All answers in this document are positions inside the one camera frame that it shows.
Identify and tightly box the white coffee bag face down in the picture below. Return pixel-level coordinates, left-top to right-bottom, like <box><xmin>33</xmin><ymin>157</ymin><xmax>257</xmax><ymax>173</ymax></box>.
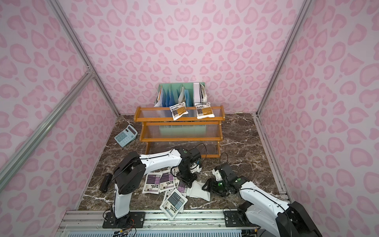
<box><xmin>187</xmin><ymin>181</ymin><xmax>211</xmax><ymax>201</ymax></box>

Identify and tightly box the yellow label coffee bag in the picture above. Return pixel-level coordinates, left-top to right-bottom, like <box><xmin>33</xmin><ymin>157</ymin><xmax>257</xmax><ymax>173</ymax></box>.
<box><xmin>169</xmin><ymin>102</ymin><xmax>188</xmax><ymax>120</ymax></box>
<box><xmin>195</xmin><ymin>102</ymin><xmax>215</xmax><ymax>119</ymax></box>

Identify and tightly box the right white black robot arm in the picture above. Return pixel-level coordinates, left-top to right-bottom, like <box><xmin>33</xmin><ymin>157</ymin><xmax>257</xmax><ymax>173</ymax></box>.
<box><xmin>202</xmin><ymin>163</ymin><xmax>322</xmax><ymax>237</ymax></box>

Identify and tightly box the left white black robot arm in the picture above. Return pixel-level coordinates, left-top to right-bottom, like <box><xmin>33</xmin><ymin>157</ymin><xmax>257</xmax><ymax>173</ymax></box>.
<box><xmin>113</xmin><ymin>148</ymin><xmax>201</xmax><ymax>219</ymax></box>

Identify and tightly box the purple label coffee bag right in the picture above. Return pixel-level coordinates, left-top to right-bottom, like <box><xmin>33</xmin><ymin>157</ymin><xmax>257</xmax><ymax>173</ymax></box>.
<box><xmin>175</xmin><ymin>180</ymin><xmax>188</xmax><ymax>197</ymax></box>

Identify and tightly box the purple label coffee bag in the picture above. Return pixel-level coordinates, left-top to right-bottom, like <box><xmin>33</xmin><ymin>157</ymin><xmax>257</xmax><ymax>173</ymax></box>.
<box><xmin>175</xmin><ymin>180</ymin><xmax>188</xmax><ymax>197</ymax></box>
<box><xmin>159</xmin><ymin>170</ymin><xmax>176</xmax><ymax>193</ymax></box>
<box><xmin>142</xmin><ymin>172</ymin><xmax>162</xmax><ymax>194</ymax></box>

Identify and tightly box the purple label coffee bag middle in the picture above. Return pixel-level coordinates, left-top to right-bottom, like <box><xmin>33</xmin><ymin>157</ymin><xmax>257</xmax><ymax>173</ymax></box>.
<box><xmin>159</xmin><ymin>170</ymin><xmax>176</xmax><ymax>193</ymax></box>

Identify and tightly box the blue-grey label coffee bag front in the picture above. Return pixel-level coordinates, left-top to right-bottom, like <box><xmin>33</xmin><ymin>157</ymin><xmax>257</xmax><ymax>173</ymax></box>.
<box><xmin>160</xmin><ymin>189</ymin><xmax>188</xmax><ymax>220</ymax></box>

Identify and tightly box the purple label coffee bag left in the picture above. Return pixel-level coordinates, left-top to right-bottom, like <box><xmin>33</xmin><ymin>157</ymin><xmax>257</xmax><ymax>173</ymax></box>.
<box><xmin>142</xmin><ymin>172</ymin><xmax>162</xmax><ymax>194</ymax></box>

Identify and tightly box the light blue calculator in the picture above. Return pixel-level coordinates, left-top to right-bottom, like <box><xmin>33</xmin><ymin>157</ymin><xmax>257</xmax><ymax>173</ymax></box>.
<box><xmin>114</xmin><ymin>124</ymin><xmax>138</xmax><ymax>147</ymax></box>

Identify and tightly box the green file organizer with folders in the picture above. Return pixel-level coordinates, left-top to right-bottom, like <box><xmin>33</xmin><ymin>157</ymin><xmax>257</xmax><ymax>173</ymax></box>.
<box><xmin>154</xmin><ymin>82</ymin><xmax>208</xmax><ymax>107</ymax></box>

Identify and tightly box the black stapler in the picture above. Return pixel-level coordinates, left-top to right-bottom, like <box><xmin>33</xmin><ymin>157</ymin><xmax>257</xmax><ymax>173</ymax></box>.
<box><xmin>99</xmin><ymin>173</ymin><xmax>113</xmax><ymax>193</ymax></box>

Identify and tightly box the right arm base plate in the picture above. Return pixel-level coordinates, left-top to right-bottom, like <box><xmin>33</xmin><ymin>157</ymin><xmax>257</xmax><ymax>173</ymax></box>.
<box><xmin>223</xmin><ymin>209</ymin><xmax>258</xmax><ymax>228</ymax></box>

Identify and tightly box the aluminium front rail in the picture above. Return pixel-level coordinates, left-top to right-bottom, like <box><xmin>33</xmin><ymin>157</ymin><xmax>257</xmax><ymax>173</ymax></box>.
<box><xmin>56</xmin><ymin>208</ymin><xmax>275</xmax><ymax>237</ymax></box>

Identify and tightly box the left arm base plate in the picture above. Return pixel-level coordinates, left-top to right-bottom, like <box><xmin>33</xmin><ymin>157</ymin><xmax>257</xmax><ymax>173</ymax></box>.
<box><xmin>102</xmin><ymin>212</ymin><xmax>146</xmax><ymax>229</ymax></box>

